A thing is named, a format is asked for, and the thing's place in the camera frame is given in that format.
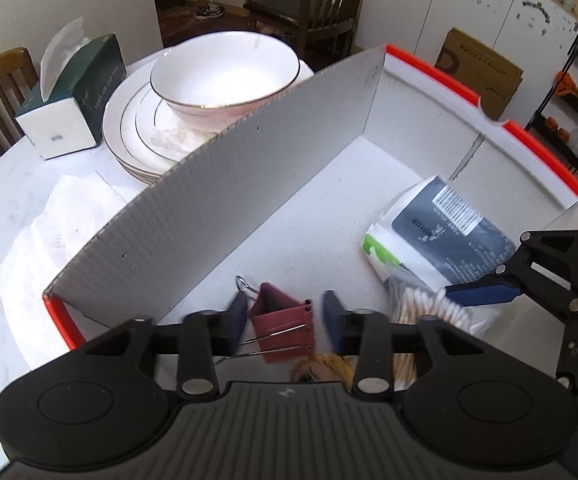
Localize orange cartoon figure toy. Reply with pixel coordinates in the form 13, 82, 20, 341
290, 353, 356, 389

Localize bag of cotton swabs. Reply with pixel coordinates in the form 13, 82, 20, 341
376, 264, 501, 391

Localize white wall cabinets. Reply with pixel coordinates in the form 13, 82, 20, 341
355, 0, 578, 122

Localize red binder clip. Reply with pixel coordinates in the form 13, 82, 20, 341
215, 275, 315, 365

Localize white paper napkin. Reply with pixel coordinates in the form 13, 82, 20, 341
0, 172, 145, 368

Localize green white tissue box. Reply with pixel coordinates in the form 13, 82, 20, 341
16, 18, 126, 160

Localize white bowl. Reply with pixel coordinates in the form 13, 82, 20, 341
150, 30, 300, 132

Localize brown cardboard box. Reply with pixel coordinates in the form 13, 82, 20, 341
436, 28, 524, 120

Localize stack of white plates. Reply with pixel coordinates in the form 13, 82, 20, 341
102, 58, 315, 187

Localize red cardboard box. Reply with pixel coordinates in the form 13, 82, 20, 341
44, 46, 578, 348

